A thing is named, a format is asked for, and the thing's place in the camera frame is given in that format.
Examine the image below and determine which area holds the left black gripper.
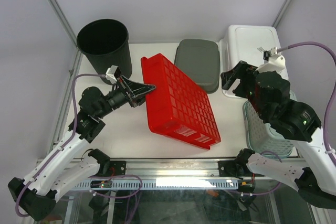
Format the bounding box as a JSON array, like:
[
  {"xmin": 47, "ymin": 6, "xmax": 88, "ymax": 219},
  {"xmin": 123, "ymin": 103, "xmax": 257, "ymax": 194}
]
[{"xmin": 97, "ymin": 76, "xmax": 159, "ymax": 119}]

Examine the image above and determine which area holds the large white plastic tub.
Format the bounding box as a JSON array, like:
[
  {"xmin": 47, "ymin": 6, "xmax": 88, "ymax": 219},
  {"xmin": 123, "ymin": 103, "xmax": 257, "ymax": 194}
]
[{"xmin": 219, "ymin": 25, "xmax": 289, "ymax": 99}]

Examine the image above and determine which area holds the red plastic tray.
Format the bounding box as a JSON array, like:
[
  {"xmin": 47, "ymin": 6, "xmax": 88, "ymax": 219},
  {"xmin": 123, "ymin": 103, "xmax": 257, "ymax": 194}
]
[{"xmin": 141, "ymin": 54, "xmax": 221, "ymax": 150}]

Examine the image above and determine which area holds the dark grey plastic tray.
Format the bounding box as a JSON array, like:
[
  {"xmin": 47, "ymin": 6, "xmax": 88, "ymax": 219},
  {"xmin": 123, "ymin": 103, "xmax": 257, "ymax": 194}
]
[{"xmin": 174, "ymin": 39, "xmax": 220, "ymax": 94}]

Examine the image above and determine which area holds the teal perforated plastic basket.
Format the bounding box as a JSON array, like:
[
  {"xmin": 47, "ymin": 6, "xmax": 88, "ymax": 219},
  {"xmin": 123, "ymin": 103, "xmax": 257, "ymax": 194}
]
[{"xmin": 242, "ymin": 101, "xmax": 293, "ymax": 159}]

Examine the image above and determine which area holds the black round plastic bin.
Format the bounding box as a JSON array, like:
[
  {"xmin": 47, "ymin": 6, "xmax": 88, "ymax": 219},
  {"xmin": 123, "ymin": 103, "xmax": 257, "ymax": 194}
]
[{"xmin": 77, "ymin": 19, "xmax": 133, "ymax": 78}]

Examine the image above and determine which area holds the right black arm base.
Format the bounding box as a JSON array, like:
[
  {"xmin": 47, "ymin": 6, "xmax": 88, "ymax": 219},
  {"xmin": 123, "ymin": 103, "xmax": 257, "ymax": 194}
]
[{"xmin": 218, "ymin": 161, "xmax": 245, "ymax": 178}]

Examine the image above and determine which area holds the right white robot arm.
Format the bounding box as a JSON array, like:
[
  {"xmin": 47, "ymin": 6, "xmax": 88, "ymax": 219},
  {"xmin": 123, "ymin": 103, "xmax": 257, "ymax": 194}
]
[{"xmin": 221, "ymin": 61, "xmax": 335, "ymax": 209}]

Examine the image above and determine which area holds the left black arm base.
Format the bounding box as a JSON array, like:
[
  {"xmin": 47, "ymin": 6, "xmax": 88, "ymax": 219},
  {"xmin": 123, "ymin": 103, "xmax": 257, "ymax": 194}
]
[{"xmin": 88, "ymin": 148, "xmax": 127, "ymax": 177}]

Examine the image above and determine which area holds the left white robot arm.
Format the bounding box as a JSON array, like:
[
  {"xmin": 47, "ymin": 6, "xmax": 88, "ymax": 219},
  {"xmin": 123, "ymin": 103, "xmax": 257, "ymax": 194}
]
[{"xmin": 8, "ymin": 75, "xmax": 156, "ymax": 221}]

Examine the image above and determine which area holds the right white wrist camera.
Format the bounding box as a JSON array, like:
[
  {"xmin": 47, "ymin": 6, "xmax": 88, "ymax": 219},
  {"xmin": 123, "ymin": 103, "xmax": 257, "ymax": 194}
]
[{"xmin": 256, "ymin": 47, "xmax": 286, "ymax": 74}]

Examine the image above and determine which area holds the aluminium mounting rail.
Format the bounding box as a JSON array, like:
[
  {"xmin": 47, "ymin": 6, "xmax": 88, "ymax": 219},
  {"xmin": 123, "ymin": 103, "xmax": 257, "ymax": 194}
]
[{"xmin": 36, "ymin": 157, "xmax": 313, "ymax": 180}]

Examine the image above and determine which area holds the white slotted cable duct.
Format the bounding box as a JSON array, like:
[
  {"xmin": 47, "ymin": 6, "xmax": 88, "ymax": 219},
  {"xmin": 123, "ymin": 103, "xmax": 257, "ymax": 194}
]
[{"xmin": 73, "ymin": 178, "xmax": 238, "ymax": 191}]

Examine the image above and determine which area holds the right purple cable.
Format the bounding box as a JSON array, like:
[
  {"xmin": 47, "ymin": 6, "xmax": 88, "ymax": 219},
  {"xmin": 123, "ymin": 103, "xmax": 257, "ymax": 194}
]
[{"xmin": 251, "ymin": 41, "xmax": 336, "ymax": 198}]

